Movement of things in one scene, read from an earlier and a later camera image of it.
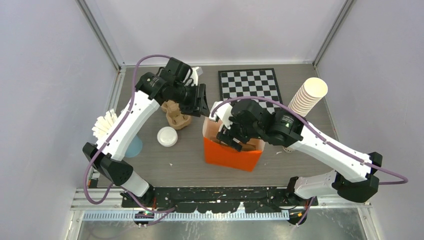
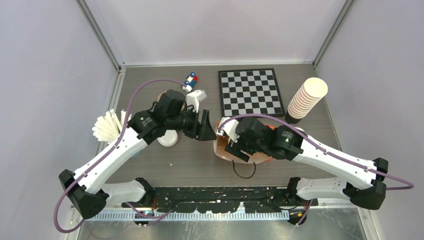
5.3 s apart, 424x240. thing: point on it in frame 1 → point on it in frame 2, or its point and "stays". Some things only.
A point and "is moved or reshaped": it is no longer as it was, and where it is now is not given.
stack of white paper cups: (313, 90) stays
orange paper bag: (218, 153) is moved or reshaped
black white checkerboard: (259, 82) stays
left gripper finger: (202, 108) → (206, 131)
